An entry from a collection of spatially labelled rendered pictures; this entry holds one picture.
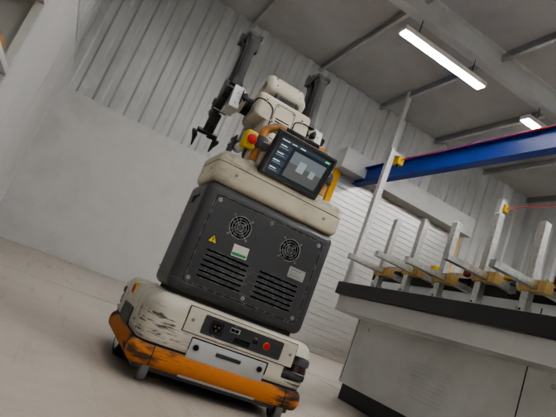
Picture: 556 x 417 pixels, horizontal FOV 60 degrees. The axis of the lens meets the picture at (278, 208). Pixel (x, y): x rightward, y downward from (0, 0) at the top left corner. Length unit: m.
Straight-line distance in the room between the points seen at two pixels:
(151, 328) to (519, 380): 1.58
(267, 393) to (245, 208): 0.64
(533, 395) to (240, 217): 1.42
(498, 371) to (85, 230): 6.43
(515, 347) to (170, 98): 6.98
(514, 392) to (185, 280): 1.49
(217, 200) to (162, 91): 6.69
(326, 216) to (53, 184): 6.35
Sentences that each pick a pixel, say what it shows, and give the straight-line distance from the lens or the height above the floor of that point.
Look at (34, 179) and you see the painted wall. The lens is 7.87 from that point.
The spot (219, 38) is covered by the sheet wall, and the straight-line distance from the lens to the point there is 8.86.
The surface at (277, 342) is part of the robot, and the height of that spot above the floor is 0.25.
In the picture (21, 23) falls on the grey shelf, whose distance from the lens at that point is 2.53.
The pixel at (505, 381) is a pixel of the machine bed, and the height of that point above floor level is 0.43.
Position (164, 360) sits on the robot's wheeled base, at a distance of 1.60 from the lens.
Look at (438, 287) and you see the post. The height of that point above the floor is 0.76.
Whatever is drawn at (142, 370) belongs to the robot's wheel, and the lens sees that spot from 1.60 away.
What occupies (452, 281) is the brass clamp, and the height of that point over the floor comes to 0.79.
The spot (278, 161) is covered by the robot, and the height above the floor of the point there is 0.84.
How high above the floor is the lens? 0.33
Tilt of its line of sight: 12 degrees up
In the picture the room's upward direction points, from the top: 21 degrees clockwise
